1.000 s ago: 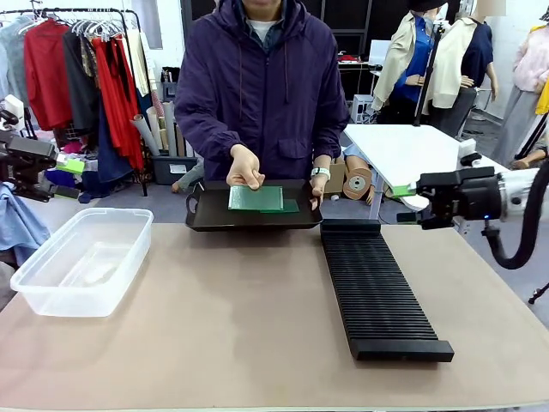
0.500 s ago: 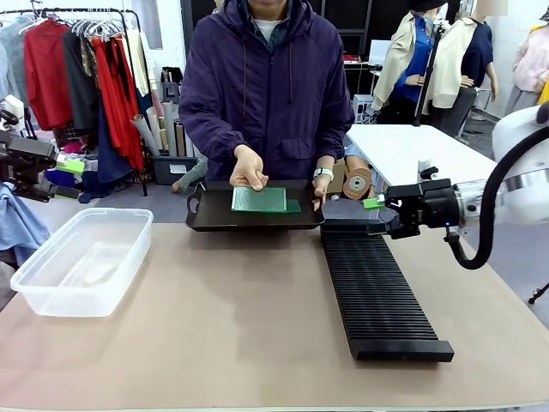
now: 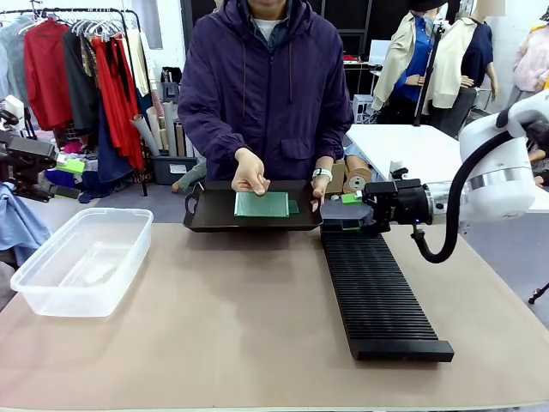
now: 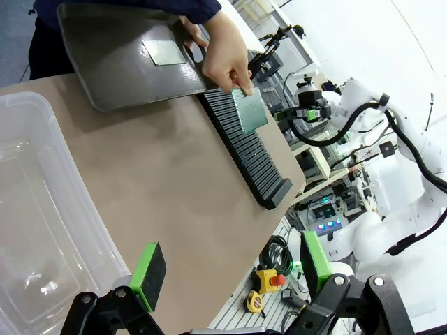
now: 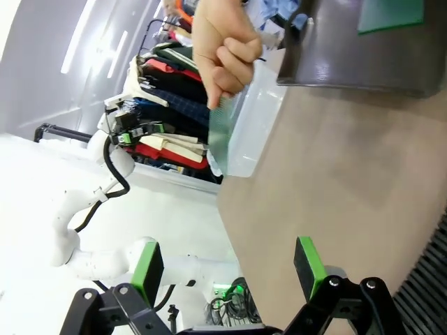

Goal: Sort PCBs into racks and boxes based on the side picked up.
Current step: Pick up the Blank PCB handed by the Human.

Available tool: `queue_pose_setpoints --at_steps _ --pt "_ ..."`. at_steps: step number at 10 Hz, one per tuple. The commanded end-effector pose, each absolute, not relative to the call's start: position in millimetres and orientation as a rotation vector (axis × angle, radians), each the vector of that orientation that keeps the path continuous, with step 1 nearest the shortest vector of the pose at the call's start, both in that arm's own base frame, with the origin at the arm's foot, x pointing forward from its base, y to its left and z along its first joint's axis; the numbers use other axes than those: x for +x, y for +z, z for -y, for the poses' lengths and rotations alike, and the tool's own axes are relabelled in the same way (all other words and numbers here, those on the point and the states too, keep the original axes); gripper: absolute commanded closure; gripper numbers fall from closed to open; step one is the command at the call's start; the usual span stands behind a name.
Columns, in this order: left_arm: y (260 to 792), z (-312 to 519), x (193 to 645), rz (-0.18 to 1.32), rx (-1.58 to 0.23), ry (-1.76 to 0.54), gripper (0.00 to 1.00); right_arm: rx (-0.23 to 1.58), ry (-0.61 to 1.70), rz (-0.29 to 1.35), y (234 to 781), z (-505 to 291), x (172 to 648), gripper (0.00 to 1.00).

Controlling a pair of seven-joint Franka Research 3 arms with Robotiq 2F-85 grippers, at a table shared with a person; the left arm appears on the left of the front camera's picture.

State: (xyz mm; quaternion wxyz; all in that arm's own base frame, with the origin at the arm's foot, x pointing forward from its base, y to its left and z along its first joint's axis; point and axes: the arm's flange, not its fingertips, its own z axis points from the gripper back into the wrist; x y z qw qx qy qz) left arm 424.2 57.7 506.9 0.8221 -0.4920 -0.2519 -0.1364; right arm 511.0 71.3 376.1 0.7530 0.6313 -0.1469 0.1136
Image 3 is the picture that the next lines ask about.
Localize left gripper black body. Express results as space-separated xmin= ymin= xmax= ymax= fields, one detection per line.
xmin=0 ymin=130 xmax=58 ymax=203

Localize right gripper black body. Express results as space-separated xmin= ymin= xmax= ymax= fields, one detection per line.
xmin=373 ymin=178 xmax=431 ymax=226

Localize black plastic tray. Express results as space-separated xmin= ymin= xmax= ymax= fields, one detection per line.
xmin=183 ymin=179 xmax=324 ymax=234

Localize person's right forearm purple sleeve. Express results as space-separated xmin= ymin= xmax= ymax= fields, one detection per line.
xmin=178 ymin=100 xmax=259 ymax=162

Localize person's left forearm purple sleeve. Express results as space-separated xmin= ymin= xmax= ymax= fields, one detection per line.
xmin=306 ymin=114 xmax=355 ymax=173

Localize person's left hand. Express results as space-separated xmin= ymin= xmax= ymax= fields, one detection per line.
xmin=310 ymin=175 xmax=335 ymax=213

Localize person's right hand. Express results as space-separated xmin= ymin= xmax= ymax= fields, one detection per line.
xmin=231 ymin=147 xmax=273 ymax=197

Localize brown cardboard box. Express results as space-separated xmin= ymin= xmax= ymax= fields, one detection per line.
xmin=329 ymin=159 xmax=348 ymax=197

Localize brown cardboard roll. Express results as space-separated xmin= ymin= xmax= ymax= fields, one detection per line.
xmin=342 ymin=154 xmax=374 ymax=197

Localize navy hanging garment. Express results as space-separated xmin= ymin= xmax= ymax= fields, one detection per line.
xmin=96 ymin=100 xmax=135 ymax=185

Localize light blue shirt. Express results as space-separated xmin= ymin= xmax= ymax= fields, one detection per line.
xmin=0 ymin=181 xmax=52 ymax=255

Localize white work table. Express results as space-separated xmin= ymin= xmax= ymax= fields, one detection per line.
xmin=344 ymin=124 xmax=549 ymax=215

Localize clear plastic storage box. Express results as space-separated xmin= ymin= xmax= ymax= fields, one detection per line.
xmin=9 ymin=207 xmax=154 ymax=318

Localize black slotted PCB rack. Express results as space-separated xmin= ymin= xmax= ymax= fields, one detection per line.
xmin=320 ymin=216 xmax=455 ymax=363

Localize cream paper roll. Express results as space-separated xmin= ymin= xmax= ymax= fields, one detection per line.
xmin=130 ymin=112 xmax=161 ymax=157

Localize black hanging garment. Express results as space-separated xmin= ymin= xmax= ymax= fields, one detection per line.
xmin=62 ymin=28 xmax=102 ymax=139

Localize red hanging dress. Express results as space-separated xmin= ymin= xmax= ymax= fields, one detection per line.
xmin=91 ymin=36 xmax=146 ymax=172

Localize white plastic crate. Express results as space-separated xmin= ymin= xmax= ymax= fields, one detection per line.
xmin=351 ymin=94 xmax=380 ymax=126

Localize grey storage bin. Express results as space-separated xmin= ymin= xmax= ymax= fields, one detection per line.
xmin=151 ymin=154 xmax=200 ymax=187

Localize white paper roll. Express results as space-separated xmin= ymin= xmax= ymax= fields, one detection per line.
xmin=145 ymin=106 xmax=169 ymax=152

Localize red hanging jacket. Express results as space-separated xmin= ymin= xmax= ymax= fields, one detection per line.
xmin=23 ymin=18 xmax=75 ymax=132

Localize black chair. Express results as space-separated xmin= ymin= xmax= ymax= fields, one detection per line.
xmin=431 ymin=87 xmax=492 ymax=139

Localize light grey hanging garment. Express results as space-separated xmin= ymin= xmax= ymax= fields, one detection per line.
xmin=0 ymin=15 xmax=32 ymax=109

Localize brown cardboard tube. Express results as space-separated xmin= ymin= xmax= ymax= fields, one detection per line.
xmin=172 ymin=120 xmax=187 ymax=158

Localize cream hanging garment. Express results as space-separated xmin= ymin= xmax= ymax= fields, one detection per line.
xmin=125 ymin=28 xmax=152 ymax=98

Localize black tripod pole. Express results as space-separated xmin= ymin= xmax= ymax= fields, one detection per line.
xmin=413 ymin=20 xmax=449 ymax=129

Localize person torso purple jacket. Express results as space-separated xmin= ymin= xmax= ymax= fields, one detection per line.
xmin=178 ymin=0 xmax=355 ymax=182

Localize white rectangular panel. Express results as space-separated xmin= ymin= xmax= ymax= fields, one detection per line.
xmin=368 ymin=39 xmax=393 ymax=66

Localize black metal clothes rack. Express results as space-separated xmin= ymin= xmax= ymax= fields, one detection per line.
xmin=0 ymin=7 xmax=149 ymax=197

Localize mannequin beige jacket blue shirt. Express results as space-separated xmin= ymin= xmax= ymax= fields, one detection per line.
xmin=371 ymin=0 xmax=440 ymax=114

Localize black tripod leg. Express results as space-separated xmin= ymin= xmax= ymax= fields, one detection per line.
xmin=528 ymin=280 xmax=549 ymax=306

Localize mannequin cream and navy top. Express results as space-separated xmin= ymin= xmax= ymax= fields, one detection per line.
xmin=431 ymin=0 xmax=500 ymax=111

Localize mannequin pink top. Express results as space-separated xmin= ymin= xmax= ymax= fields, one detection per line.
xmin=511 ymin=22 xmax=549 ymax=94

